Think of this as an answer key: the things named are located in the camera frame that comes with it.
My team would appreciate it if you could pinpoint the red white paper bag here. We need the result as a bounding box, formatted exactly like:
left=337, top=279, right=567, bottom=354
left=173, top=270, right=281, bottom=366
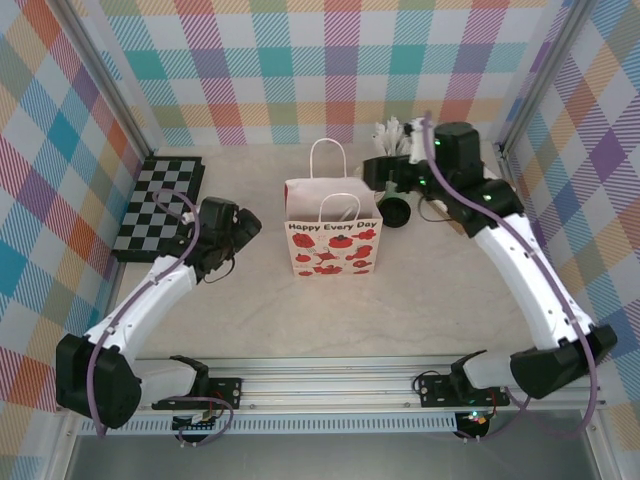
left=283, top=138, right=385, bottom=277

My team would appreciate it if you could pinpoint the black plastic cup lid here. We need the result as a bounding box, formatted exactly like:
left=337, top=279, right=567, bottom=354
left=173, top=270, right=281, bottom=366
left=378, top=194, right=414, bottom=230

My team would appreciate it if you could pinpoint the black grey chess board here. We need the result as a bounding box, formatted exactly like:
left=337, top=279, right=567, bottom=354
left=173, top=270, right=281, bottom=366
left=110, top=155, right=206, bottom=264

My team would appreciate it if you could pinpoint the thin black left gripper cable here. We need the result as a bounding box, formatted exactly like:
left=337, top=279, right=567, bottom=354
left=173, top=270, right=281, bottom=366
left=202, top=252, right=236, bottom=285

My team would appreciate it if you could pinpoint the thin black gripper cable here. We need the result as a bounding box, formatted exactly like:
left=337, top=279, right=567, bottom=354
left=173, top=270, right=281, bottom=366
left=417, top=194, right=454, bottom=224
left=202, top=252, right=236, bottom=285

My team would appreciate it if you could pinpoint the thin black right gripper cable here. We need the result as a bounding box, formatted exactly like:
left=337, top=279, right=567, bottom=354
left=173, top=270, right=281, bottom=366
left=417, top=194, right=454, bottom=224

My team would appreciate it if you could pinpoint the aluminium frame post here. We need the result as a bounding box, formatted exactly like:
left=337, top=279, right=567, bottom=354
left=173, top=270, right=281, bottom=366
left=498, top=0, right=592, bottom=157
left=58, top=0, right=157, bottom=157

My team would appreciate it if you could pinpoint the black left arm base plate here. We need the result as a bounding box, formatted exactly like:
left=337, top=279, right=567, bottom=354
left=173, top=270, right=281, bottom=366
left=151, top=376, right=245, bottom=412

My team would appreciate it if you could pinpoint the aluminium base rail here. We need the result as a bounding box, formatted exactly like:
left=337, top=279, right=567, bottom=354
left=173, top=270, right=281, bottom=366
left=54, top=353, right=609, bottom=416

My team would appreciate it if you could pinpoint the white slotted cable duct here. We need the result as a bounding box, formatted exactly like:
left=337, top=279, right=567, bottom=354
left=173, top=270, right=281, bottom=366
left=77, top=417, right=459, bottom=436

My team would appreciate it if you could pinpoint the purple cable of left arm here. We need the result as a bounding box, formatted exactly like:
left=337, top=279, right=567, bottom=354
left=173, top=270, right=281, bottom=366
left=88, top=188, right=235, bottom=449

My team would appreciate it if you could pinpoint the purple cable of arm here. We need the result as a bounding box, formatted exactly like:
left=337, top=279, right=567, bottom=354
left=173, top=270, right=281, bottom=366
left=422, top=112, right=601, bottom=441
left=88, top=188, right=235, bottom=449

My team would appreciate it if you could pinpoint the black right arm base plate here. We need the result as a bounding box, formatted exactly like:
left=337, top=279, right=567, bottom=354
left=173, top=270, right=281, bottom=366
left=414, top=372, right=506, bottom=410

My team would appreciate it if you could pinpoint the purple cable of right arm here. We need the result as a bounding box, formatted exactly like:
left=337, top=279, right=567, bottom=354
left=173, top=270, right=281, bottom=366
left=422, top=112, right=601, bottom=441

